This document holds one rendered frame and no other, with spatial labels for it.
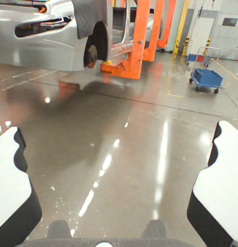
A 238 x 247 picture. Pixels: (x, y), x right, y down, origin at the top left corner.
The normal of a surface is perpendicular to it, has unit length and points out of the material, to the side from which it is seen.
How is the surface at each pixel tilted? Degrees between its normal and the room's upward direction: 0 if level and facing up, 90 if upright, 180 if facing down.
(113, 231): 0
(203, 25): 90
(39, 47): 91
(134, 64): 90
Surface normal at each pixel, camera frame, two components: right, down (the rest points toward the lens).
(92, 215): 0.09, -0.86
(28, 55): -0.05, 0.73
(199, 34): -0.27, 0.47
